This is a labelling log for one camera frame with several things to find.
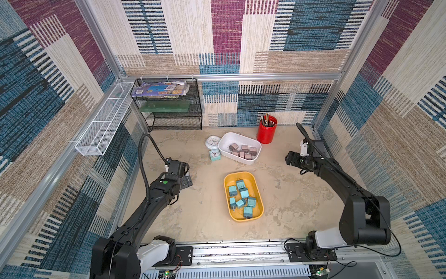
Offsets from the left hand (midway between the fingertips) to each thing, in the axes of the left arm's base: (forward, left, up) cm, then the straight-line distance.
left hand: (178, 180), depth 85 cm
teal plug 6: (-8, -35, -8) cm, 37 cm away
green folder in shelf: (+36, +10, +16) cm, 40 cm away
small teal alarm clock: (+21, -17, -9) cm, 28 cm away
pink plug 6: (+21, -32, -7) cm, 39 cm away
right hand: (+9, -59, 0) cm, 59 cm away
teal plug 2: (-2, -26, -8) cm, 28 cm away
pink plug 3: (+23, -40, -8) cm, 47 cm away
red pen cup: (+32, -47, +2) cm, 57 cm away
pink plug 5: (+19, -36, -7) cm, 41 cm away
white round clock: (+30, -15, -7) cm, 34 cm away
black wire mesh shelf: (+48, 0, -5) cm, 48 cm away
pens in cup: (+34, -46, +6) cm, 58 cm away
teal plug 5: (-10, -29, -6) cm, 31 cm away
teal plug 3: (-3, -32, -8) cm, 33 cm away
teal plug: (+2, -30, -8) cm, 31 cm away
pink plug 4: (+22, -29, -8) cm, 37 cm away
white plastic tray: (+33, -24, -8) cm, 42 cm away
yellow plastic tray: (+1, -36, -5) cm, 37 cm away
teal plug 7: (-13, -33, -9) cm, 36 cm away
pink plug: (+27, -28, -8) cm, 39 cm away
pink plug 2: (+26, -35, -9) cm, 44 cm away
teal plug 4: (-9, -26, -7) cm, 28 cm away
